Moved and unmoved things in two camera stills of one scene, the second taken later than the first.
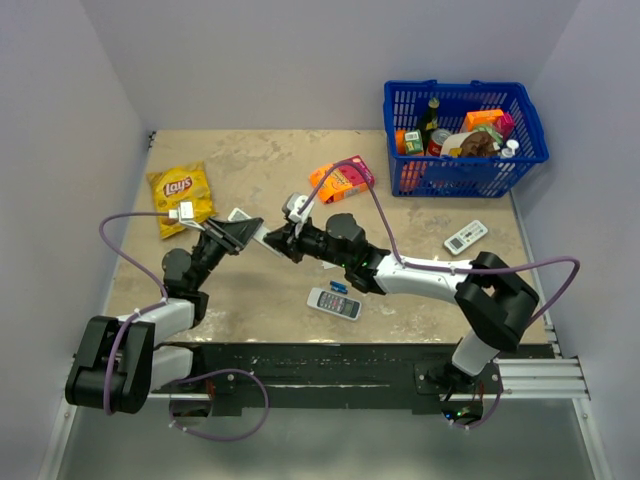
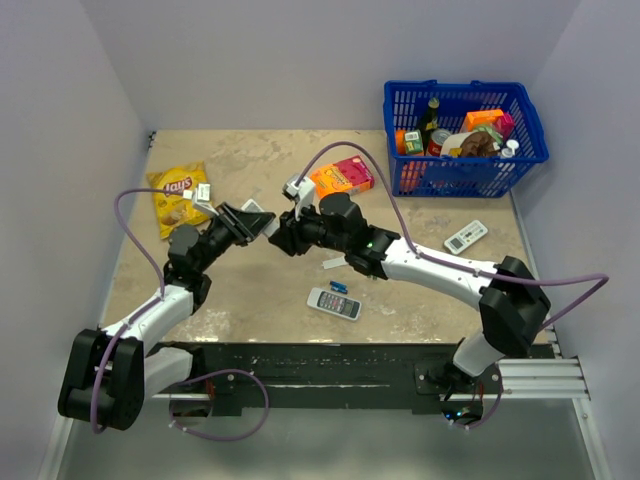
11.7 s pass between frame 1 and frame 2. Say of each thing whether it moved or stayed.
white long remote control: moved
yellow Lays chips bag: stayed
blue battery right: stayed
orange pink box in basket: stayed
